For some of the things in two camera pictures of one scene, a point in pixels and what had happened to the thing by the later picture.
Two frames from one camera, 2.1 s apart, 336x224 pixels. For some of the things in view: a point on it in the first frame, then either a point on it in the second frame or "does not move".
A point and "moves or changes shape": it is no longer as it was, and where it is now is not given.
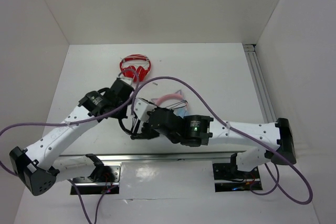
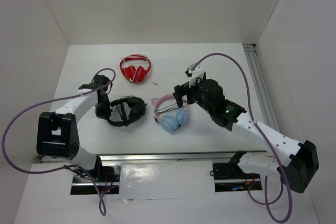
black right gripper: x=146 y=125 → x=184 y=89
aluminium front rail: x=153 y=157 does not move
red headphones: x=140 y=74 does not move
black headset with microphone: x=147 y=134 moves or changes shape
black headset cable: x=137 y=125 moves or changes shape
